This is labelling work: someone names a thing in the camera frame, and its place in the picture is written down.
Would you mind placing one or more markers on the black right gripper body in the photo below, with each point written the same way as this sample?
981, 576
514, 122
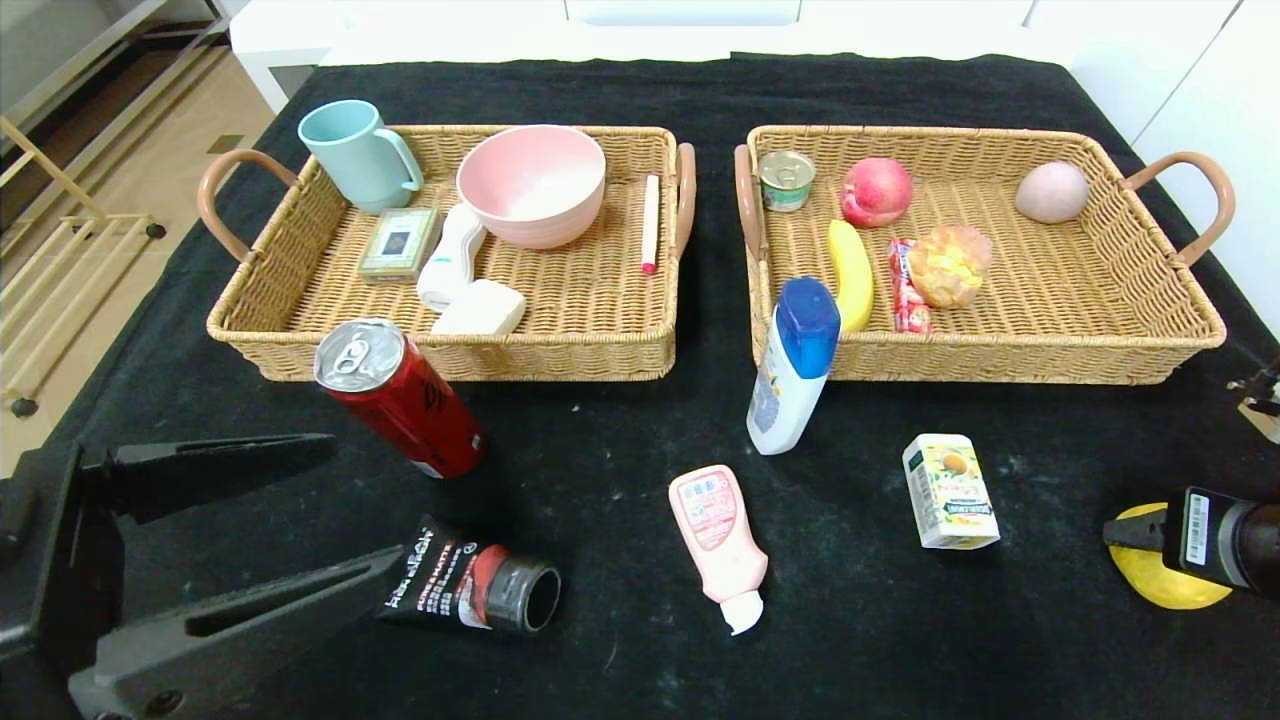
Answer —
1195, 528

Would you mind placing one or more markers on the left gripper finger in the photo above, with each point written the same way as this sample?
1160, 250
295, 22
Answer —
210, 470
300, 620

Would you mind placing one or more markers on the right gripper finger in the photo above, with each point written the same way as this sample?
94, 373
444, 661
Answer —
1140, 533

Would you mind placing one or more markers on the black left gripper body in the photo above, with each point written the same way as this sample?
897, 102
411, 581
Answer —
42, 570

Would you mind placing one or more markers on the yellow pear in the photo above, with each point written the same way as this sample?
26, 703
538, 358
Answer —
1170, 590

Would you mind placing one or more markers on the black cosmetic tube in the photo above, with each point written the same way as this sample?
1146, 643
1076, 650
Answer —
470, 585

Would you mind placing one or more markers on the small juice carton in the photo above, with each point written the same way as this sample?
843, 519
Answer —
950, 495

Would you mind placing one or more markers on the white bottle with blue cap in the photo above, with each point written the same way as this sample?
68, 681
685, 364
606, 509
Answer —
790, 390

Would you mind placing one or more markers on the woven wicker basket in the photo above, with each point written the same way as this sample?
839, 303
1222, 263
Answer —
580, 300
1080, 290

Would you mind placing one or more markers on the red soda can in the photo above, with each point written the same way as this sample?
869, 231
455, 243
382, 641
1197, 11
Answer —
410, 405

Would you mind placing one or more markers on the pale wooden rack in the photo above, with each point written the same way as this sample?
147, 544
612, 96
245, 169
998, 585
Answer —
110, 219

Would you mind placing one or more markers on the small green card box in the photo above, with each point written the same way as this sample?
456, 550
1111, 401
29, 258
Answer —
398, 244

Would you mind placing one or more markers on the black table cloth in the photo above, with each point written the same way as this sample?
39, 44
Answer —
850, 640

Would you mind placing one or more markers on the white plastic bottle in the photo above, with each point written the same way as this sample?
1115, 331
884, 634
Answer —
450, 265

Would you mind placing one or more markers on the white rectangular block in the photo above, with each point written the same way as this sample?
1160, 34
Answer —
483, 310

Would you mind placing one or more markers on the yellow bread bun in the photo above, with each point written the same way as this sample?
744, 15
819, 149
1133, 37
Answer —
948, 267

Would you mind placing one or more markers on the red candy wrapper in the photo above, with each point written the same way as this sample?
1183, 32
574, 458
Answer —
908, 300

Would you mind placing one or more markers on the light blue mug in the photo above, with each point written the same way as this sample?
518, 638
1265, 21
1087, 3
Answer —
353, 158

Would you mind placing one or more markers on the pale pink egg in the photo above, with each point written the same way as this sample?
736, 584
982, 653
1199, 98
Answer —
1050, 192

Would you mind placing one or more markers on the yellow banana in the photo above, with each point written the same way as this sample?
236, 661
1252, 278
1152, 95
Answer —
850, 275

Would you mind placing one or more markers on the pink squeeze bottle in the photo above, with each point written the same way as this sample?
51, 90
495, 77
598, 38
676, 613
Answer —
715, 530

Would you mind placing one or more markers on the pink bowl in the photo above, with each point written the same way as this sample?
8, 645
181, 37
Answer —
530, 188

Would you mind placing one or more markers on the red apple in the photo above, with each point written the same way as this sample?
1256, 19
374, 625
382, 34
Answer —
877, 192

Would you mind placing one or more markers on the grey metal shelf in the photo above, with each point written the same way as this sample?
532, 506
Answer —
40, 40

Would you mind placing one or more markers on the small tin can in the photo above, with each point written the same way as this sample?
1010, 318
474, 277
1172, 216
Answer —
787, 184

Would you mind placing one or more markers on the white stick with red cap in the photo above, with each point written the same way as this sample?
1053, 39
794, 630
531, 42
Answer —
651, 220

